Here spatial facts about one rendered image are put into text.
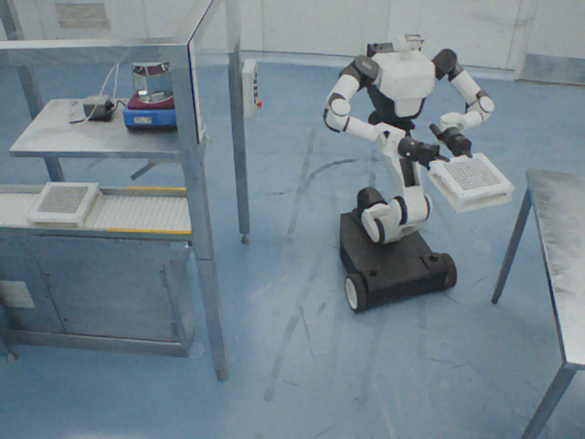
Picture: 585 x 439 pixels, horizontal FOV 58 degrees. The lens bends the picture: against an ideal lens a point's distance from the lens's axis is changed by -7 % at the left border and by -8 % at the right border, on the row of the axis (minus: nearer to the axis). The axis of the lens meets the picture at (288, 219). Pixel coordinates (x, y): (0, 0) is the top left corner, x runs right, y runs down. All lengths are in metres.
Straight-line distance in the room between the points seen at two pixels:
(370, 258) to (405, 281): 0.25
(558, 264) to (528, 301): 1.09
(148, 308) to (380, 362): 1.13
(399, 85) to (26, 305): 2.00
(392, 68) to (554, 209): 0.91
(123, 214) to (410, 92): 1.34
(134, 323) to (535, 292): 2.16
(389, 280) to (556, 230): 0.95
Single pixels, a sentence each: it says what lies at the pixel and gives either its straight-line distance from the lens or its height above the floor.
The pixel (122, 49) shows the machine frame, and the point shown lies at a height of 1.63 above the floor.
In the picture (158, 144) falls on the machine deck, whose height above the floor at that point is 1.27.
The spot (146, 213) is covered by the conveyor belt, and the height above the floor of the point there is 0.83.
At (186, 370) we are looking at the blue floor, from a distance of 2.78.
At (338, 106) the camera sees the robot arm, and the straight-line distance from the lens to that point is 2.29.
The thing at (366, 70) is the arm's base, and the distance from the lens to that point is 2.47.
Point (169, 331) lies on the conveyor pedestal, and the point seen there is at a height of 0.21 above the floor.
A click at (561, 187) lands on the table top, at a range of 2.64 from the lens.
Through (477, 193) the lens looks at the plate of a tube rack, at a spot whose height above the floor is 1.04.
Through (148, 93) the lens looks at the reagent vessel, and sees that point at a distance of 1.95.
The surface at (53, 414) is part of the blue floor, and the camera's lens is 2.82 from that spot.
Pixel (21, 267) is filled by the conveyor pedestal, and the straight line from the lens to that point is 2.65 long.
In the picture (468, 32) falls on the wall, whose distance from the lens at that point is 5.51.
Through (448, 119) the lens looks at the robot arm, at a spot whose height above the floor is 1.09.
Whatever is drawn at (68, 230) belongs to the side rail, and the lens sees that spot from 2.30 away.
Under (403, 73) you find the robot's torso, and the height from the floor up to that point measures 1.22.
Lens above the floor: 2.24
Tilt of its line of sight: 39 degrees down
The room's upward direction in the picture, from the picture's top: straight up
